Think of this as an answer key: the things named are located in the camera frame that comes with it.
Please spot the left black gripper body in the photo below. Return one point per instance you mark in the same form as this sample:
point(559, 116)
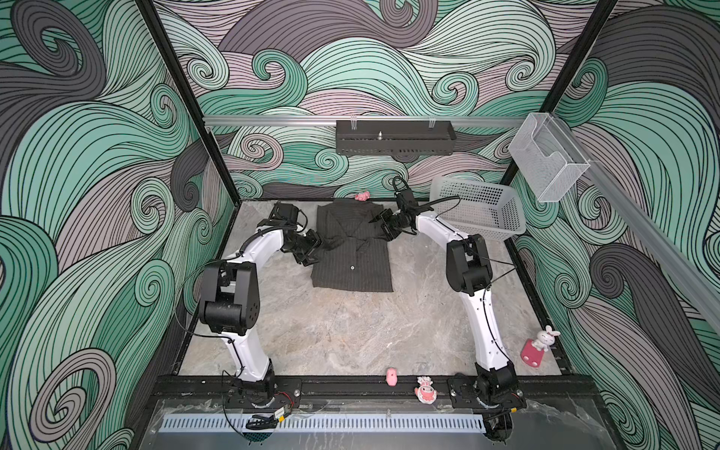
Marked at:
point(305, 247)

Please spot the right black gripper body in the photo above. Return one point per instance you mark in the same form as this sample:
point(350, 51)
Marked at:
point(391, 224)

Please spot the dark grey striped shirt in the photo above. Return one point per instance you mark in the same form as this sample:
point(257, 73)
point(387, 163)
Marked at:
point(354, 255)

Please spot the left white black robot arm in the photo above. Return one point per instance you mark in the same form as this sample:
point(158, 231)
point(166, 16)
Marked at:
point(230, 301)

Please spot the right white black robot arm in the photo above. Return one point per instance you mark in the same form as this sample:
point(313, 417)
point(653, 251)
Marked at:
point(469, 273)

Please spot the small pink pig toy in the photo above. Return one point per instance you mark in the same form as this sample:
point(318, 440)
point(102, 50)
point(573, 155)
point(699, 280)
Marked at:
point(362, 196)

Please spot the white plastic mesh basket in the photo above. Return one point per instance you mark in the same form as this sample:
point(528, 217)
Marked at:
point(474, 207)

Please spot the small pink front toy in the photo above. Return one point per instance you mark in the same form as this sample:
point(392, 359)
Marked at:
point(391, 376)

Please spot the pink white doll figure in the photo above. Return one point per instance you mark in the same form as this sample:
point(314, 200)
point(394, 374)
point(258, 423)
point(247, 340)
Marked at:
point(425, 392)

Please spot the white bunny on pink stand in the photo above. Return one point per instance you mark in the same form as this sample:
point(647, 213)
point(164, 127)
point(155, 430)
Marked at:
point(534, 350)

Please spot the black perforated wall shelf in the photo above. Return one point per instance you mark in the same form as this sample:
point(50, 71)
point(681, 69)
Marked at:
point(395, 139)

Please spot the aluminium rear rail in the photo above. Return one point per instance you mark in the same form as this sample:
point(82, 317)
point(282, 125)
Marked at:
point(285, 120)

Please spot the aluminium rail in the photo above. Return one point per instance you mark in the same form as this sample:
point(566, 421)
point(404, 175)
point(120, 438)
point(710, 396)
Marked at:
point(285, 120)
point(666, 190)

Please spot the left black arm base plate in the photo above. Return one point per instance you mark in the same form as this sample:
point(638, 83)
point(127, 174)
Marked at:
point(264, 395)

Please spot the clear plastic wall holder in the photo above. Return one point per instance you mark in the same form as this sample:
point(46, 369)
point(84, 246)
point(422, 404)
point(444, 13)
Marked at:
point(549, 156)

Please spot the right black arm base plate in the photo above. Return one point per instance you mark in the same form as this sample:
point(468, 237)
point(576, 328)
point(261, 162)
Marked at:
point(477, 393)

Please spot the white slotted cable duct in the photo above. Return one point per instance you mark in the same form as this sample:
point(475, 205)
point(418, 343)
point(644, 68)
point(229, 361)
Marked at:
point(311, 423)

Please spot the aluminium right rail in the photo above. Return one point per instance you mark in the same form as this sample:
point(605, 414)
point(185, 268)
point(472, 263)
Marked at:
point(666, 190)

